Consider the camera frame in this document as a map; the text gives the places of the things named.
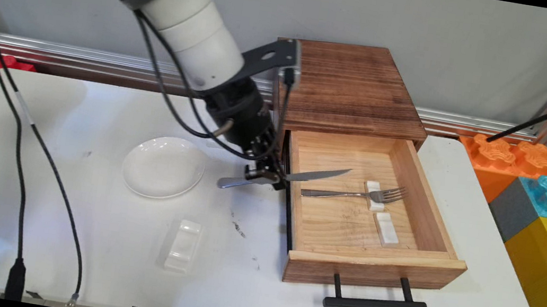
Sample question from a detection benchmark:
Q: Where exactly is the orange foam block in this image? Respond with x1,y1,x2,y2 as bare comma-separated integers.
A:
451,130,547,213

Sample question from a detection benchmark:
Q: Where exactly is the white round plate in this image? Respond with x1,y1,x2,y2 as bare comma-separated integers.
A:
118,130,209,205

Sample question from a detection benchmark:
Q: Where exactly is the black drawer handle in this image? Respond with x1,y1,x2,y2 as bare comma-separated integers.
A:
322,267,431,307

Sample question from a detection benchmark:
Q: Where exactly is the aluminium rail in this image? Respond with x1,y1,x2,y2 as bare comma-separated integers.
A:
0,32,547,152

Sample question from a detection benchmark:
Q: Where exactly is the silver table knife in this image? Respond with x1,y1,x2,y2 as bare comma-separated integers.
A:
216,151,353,207

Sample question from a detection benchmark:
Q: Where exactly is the black tripod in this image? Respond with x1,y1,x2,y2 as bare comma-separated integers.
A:
483,72,547,171

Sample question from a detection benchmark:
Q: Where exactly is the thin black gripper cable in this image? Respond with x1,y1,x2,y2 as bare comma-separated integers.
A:
0,0,253,307

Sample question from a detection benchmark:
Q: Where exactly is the silver fork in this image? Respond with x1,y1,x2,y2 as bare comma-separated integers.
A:
300,173,407,211

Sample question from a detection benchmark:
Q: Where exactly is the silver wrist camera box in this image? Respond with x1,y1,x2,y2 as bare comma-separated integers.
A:
277,37,305,89

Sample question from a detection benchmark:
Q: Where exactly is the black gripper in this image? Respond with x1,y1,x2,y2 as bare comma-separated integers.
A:
193,72,301,192

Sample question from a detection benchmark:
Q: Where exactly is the light wooden drawer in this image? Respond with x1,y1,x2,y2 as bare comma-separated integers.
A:
266,122,485,307

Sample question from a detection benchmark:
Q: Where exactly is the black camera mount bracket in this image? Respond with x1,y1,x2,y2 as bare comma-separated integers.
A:
234,34,290,89

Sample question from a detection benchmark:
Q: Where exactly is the dark wooden drawer cabinet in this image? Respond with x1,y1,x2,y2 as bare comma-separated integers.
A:
261,33,439,185

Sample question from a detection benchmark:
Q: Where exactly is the gray foam block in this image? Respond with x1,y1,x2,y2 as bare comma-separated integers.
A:
484,175,544,247

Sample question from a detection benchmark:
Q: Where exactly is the thick black camera cable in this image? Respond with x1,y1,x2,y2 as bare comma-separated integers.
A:
0,0,307,307

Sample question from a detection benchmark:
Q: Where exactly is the white ceramic cutlery rest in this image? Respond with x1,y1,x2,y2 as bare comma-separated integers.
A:
361,180,389,213
369,211,403,248
162,217,204,275

